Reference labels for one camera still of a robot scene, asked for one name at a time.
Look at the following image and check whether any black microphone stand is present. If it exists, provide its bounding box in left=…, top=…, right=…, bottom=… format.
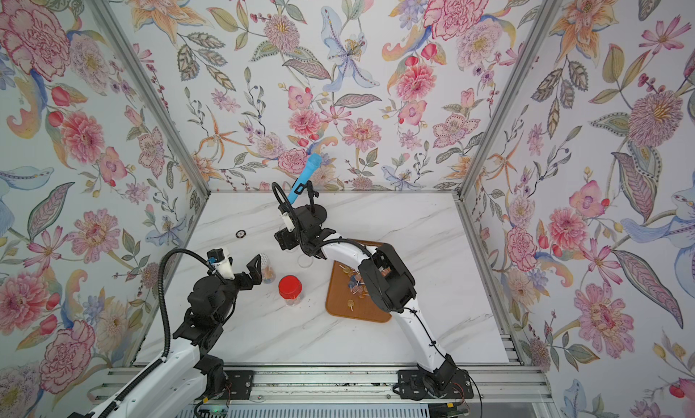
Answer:
left=304, top=180, right=328, bottom=222

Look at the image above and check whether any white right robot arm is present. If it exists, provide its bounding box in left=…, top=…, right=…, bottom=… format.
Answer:
left=274, top=201, right=458, bottom=397

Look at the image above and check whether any clear jar with candies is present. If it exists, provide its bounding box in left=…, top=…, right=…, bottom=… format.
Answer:
left=297, top=254, right=313, bottom=269

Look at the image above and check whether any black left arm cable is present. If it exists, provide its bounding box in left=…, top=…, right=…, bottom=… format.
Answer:
left=97, top=248, right=218, bottom=418

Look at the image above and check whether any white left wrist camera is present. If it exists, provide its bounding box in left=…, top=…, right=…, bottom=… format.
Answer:
left=206, top=248, right=235, bottom=280

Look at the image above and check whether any small clear jar of candies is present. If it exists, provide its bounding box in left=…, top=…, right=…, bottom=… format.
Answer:
left=261, top=254, right=276, bottom=284

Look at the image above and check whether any red lidded plastic jar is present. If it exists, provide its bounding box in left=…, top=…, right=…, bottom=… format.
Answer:
left=278, top=275, right=303, bottom=306

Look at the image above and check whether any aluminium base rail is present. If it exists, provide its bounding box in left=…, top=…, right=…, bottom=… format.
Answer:
left=89, top=363, right=552, bottom=418

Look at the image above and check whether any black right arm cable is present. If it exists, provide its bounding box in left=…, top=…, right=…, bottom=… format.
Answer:
left=270, top=181, right=481, bottom=414

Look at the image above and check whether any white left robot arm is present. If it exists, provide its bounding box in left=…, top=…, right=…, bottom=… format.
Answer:
left=84, top=248, right=264, bottom=417

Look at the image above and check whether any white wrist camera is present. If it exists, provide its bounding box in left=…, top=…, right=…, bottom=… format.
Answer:
left=281, top=212, right=295, bottom=233
left=206, top=248, right=235, bottom=280

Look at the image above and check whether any aluminium frame post right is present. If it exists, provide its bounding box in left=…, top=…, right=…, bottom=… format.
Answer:
left=457, top=0, right=577, bottom=199

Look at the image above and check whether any blue microphone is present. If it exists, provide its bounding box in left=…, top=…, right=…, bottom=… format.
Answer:
left=287, top=154, right=322, bottom=204

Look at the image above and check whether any brown wooden tray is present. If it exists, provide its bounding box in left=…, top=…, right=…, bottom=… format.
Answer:
left=322, top=242, right=392, bottom=323

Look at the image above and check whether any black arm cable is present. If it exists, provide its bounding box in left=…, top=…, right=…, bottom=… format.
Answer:
left=97, top=248, right=218, bottom=418
left=270, top=181, right=481, bottom=414

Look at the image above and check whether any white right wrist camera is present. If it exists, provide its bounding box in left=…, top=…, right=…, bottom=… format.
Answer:
left=281, top=212, right=295, bottom=233

